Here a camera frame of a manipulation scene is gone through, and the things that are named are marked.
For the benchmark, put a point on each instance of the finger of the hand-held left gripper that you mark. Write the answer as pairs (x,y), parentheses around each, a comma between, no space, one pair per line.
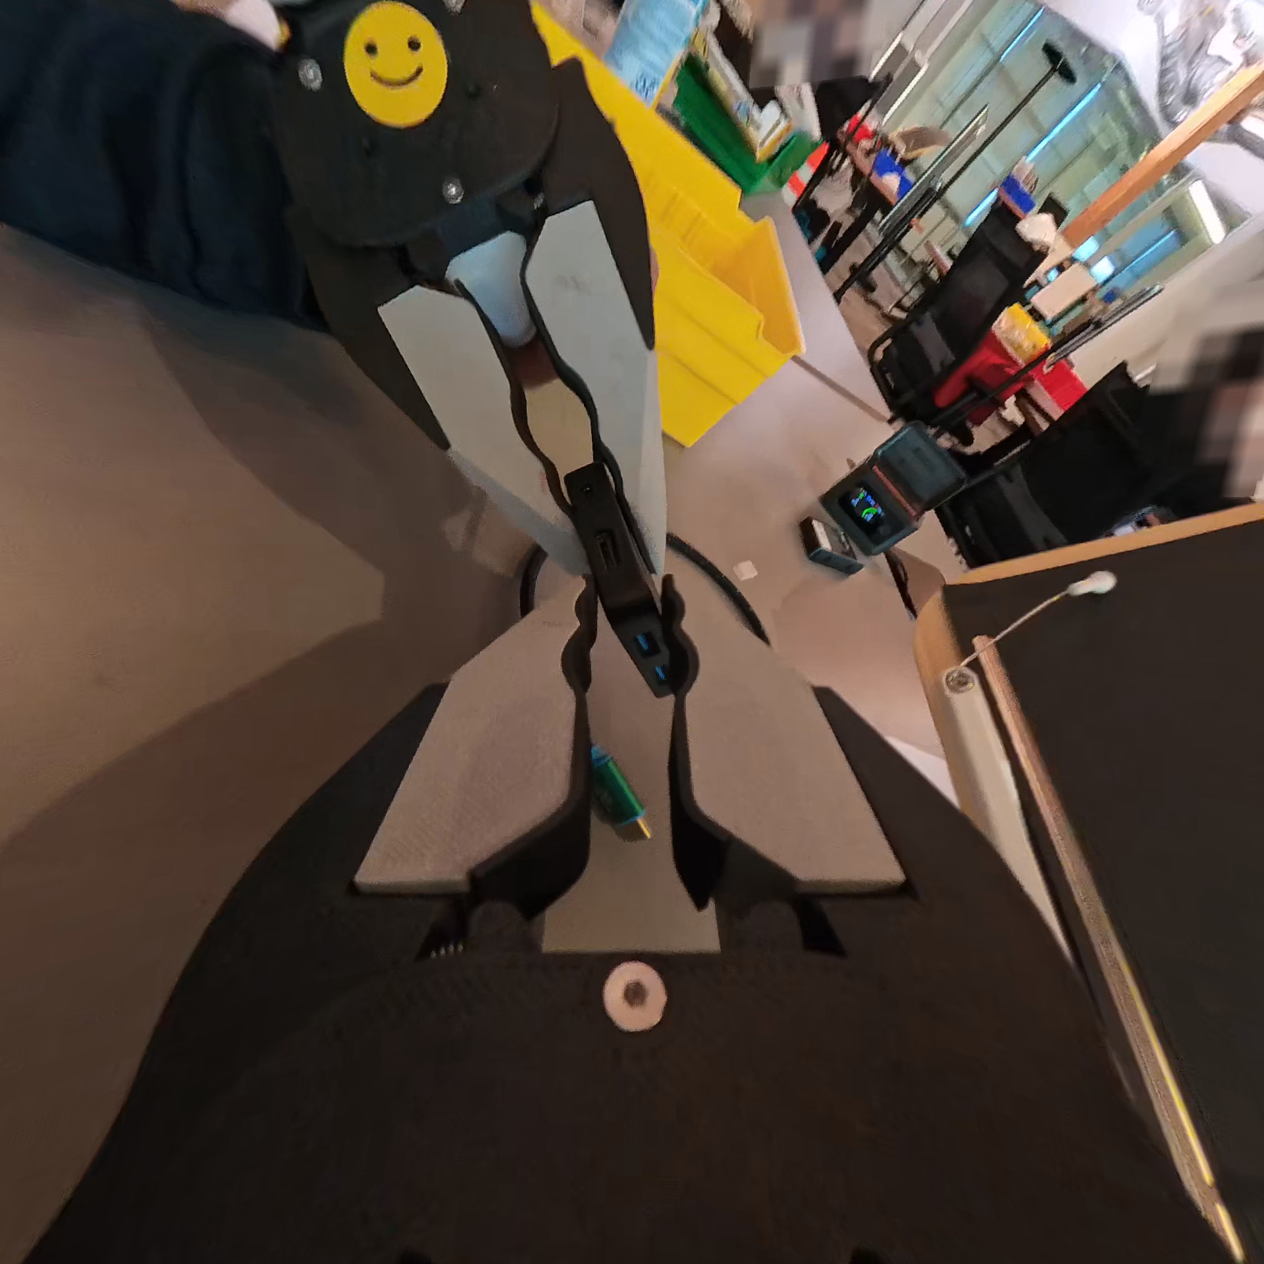
(612,346)
(455,396)

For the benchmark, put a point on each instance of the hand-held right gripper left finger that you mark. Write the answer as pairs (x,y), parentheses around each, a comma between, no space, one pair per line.
(464,781)

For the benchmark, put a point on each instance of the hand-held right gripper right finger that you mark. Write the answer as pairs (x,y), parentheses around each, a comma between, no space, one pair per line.
(791,781)

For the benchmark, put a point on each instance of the black multiport hub adapter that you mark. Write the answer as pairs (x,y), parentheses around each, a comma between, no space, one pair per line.
(622,582)

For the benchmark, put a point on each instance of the person's left forearm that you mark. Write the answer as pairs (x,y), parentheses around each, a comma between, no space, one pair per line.
(148,149)

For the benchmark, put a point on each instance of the small black battery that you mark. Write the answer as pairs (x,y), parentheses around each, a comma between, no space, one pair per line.
(829,548)

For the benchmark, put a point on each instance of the green plastic bin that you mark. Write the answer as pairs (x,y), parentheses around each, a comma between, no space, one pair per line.
(731,129)

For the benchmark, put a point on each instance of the orange traffic cone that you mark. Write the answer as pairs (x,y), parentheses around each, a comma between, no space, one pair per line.
(808,171)

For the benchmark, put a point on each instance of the white blue wipes canister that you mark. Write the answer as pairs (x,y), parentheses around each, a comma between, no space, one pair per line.
(652,45)

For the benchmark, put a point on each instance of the black power bank with display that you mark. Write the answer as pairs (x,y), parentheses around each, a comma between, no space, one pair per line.
(888,485)

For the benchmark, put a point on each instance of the wooden board with black panel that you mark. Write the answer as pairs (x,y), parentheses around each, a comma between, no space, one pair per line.
(1165,791)

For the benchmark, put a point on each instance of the red plastic bin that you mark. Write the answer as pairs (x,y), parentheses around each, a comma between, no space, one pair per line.
(998,371)

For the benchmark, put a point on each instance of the black floor lamp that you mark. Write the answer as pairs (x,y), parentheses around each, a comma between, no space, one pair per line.
(1059,60)

